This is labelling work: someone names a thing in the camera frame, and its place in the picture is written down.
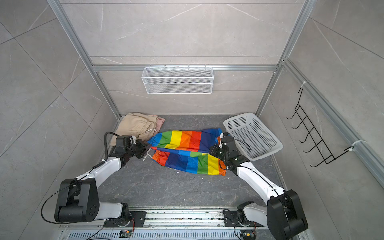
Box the white wire wall basket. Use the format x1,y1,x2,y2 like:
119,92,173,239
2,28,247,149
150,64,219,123
142,67,214,95

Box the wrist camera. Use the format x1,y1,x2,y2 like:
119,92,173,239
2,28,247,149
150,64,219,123
220,133,238,152
115,135,136,153

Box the white plastic laundry basket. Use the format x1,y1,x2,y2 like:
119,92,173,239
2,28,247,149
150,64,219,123
223,113,283,161

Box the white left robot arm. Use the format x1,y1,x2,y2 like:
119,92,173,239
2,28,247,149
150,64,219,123
51,132,151,225

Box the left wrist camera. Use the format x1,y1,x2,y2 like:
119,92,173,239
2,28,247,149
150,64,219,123
115,135,136,153

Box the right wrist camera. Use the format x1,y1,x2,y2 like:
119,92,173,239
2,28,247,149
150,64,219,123
220,133,238,152

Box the multicolour orange blue shorts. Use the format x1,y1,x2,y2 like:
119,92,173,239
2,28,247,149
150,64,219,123
148,129,227,176

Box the beige shorts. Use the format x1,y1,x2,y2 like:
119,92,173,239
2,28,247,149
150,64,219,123
115,113,158,142

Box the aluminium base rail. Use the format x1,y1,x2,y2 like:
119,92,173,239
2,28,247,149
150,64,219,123
53,206,274,240

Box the black wire hook rack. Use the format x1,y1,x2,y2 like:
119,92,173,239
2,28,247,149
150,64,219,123
286,88,365,168

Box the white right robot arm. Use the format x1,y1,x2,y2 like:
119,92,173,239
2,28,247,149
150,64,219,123
210,144,309,240

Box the pink drawstring shorts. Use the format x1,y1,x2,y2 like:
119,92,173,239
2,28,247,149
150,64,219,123
156,117,165,133

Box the aluminium frame post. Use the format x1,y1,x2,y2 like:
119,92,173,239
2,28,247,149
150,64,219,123
47,0,121,120

